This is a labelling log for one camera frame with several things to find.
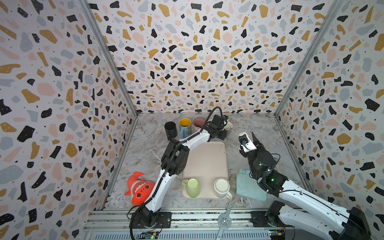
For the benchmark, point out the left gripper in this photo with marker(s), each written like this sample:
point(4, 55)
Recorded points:
point(224, 133)

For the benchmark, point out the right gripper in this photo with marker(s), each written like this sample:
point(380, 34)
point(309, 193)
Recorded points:
point(254, 150)

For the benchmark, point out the grey mug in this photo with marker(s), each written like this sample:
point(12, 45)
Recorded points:
point(228, 127)

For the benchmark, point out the pink mug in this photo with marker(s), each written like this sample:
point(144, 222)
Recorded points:
point(198, 124)

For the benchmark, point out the light blue mug yellow inside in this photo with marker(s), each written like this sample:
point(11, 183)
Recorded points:
point(185, 126)

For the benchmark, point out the black mug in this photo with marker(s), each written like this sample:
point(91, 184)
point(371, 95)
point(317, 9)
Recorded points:
point(171, 130)

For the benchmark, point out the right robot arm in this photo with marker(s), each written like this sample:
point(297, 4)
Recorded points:
point(298, 207)

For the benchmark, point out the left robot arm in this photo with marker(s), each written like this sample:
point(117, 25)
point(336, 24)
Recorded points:
point(173, 162)

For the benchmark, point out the white mug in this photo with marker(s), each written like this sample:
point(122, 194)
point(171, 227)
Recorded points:
point(222, 189)

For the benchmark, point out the light green mug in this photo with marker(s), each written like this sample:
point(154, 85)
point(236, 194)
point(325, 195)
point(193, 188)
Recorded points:
point(192, 187)

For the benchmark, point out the beige tray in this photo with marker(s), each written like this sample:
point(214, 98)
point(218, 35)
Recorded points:
point(207, 163)

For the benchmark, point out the teal cloth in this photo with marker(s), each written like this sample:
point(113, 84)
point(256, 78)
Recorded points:
point(248, 187)

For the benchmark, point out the red fish plush toy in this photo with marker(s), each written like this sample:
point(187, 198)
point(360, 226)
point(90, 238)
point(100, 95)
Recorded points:
point(138, 189)

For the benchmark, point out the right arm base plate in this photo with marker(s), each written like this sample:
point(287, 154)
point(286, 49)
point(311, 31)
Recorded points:
point(261, 219)

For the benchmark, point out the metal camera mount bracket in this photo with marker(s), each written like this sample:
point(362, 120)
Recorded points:
point(224, 220)

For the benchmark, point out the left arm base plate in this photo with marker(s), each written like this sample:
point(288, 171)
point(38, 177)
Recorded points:
point(158, 220)

